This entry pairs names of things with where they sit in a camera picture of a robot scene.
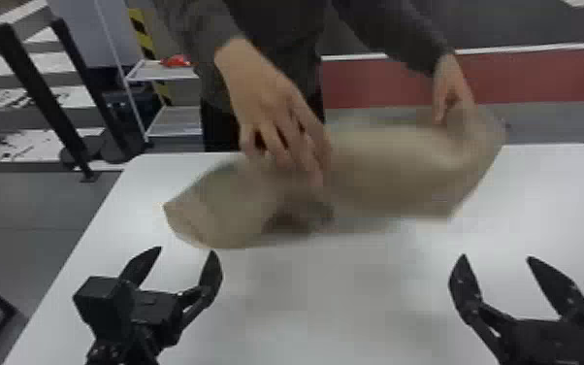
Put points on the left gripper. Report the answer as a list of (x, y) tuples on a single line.
[(157, 316)]

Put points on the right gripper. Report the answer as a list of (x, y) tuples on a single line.
[(546, 346)]

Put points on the beige towel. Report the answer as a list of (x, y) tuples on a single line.
[(394, 173)]

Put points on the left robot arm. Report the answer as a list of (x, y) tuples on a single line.
[(121, 352)]

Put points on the person's hand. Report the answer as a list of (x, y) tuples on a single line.
[(266, 102), (449, 84)]

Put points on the white shelf trolley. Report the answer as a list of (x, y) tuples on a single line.
[(162, 71)]

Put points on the red object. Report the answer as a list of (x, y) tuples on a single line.
[(176, 61)]

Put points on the person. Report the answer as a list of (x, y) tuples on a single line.
[(271, 20)]

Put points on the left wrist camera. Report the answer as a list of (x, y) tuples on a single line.
[(103, 306)]

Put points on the yellow black striped post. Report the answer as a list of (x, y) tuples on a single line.
[(142, 35)]

